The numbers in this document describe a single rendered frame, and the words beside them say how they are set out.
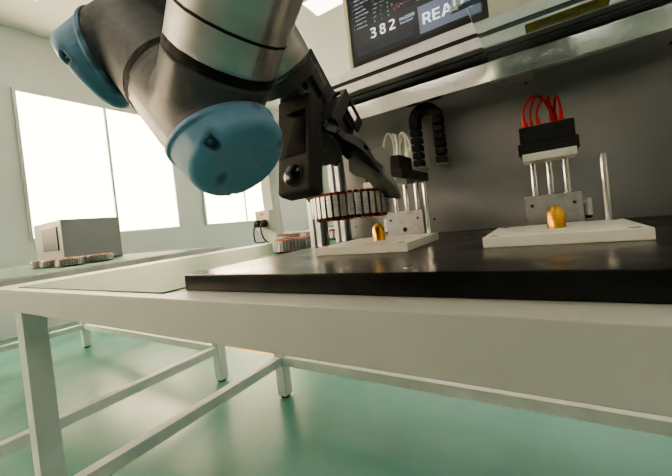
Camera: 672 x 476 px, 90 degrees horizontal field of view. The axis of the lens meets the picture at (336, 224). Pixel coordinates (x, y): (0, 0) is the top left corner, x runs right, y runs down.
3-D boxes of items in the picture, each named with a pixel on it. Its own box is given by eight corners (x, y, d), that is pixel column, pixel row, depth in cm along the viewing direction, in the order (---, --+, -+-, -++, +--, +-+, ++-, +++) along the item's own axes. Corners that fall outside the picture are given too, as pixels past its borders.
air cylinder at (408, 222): (425, 238, 62) (422, 208, 62) (388, 240, 66) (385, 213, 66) (433, 235, 67) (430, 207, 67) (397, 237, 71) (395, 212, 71)
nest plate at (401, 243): (408, 251, 44) (407, 242, 44) (316, 255, 52) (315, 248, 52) (439, 239, 57) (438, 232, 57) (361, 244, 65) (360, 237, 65)
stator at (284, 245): (266, 255, 89) (264, 241, 88) (283, 250, 99) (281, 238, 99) (306, 251, 86) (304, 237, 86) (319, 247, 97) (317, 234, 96)
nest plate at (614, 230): (656, 239, 31) (655, 226, 31) (483, 248, 39) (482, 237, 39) (624, 227, 44) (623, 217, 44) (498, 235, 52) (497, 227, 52)
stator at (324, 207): (369, 216, 40) (366, 185, 40) (296, 224, 46) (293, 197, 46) (403, 213, 49) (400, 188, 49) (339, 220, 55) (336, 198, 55)
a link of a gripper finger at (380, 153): (418, 162, 46) (363, 124, 43) (411, 193, 42) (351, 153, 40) (404, 174, 48) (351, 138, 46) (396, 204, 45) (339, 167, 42)
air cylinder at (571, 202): (585, 227, 49) (582, 190, 49) (527, 231, 53) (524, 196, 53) (582, 224, 54) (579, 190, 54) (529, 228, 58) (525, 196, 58)
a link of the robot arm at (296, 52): (271, 35, 30) (213, 66, 35) (298, 81, 33) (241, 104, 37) (300, 3, 35) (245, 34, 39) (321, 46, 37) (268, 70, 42)
